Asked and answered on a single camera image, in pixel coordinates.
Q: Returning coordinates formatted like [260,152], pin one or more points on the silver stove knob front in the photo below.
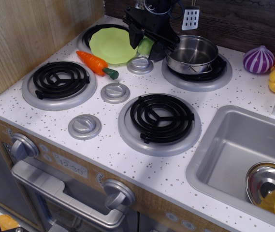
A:
[84,127]

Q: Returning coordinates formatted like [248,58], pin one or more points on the green toy broccoli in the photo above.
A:
[145,46]

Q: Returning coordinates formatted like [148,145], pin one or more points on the silver oven door handle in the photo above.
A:
[62,210]

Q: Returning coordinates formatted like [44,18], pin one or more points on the front left stove burner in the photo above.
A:
[59,85]

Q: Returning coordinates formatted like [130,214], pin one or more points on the silver stove knob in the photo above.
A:
[84,127]
[140,65]
[115,93]

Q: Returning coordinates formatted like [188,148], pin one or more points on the back left stove burner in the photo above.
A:
[84,38]

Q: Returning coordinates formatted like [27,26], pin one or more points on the silver stove knob middle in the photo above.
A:
[115,93]

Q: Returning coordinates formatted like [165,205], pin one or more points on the hanging silver skimmer ladle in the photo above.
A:
[139,4]

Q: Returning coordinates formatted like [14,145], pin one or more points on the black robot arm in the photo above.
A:
[174,8]

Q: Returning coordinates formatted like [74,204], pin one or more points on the front right stove burner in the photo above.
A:
[159,125]

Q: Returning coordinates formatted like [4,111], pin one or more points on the stove burner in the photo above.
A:
[59,85]
[219,77]
[84,38]
[159,125]

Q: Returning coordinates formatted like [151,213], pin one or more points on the hanging white slotted spatula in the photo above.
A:
[191,16]

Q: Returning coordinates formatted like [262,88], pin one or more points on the oven dial knob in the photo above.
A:
[117,194]
[23,147]

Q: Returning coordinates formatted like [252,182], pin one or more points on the back right stove burner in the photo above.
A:
[219,77]

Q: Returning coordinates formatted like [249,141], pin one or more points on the purple striped toy onion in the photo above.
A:
[258,60]

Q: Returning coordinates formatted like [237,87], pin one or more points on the small steel pot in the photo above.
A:
[192,56]

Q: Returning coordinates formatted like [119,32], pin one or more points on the steel pot lid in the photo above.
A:
[260,185]

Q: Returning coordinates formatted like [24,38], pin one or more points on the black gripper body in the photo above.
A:
[156,26]

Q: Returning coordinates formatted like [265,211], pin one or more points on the left oven dial knob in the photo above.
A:
[23,147]

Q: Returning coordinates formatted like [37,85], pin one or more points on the light green plastic plate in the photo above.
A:
[112,45]

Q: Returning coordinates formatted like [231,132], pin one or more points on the right oven dial knob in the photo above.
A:
[117,194]

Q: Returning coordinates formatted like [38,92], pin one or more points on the silver stove knob back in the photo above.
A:
[140,65]

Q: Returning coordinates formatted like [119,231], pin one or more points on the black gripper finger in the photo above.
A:
[158,50]
[136,34]

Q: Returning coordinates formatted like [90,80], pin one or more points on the orange toy carrot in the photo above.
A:
[97,65]

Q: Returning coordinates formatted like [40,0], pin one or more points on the grey toy sink basin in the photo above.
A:
[235,140]

